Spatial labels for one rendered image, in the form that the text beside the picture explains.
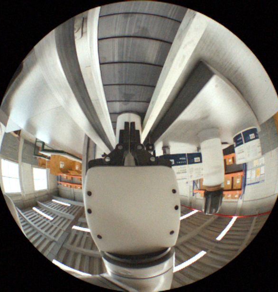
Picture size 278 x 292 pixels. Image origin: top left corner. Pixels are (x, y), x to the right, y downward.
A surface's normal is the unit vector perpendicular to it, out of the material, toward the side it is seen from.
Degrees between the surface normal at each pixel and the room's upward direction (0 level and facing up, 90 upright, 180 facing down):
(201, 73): 90
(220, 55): 0
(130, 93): 0
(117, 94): 0
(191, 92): 90
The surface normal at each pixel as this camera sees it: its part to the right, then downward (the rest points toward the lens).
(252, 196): -0.96, -0.04
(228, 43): 0.04, 0.97
